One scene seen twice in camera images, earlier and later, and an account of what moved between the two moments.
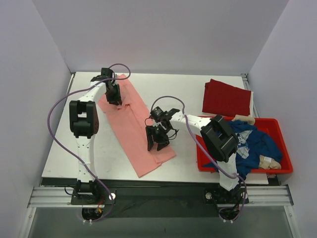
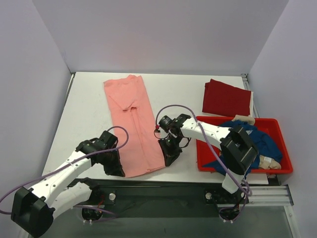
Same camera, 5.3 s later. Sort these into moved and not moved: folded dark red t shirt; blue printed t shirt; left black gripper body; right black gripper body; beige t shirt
Moved: right black gripper body; left black gripper body
Not moved: blue printed t shirt; beige t shirt; folded dark red t shirt
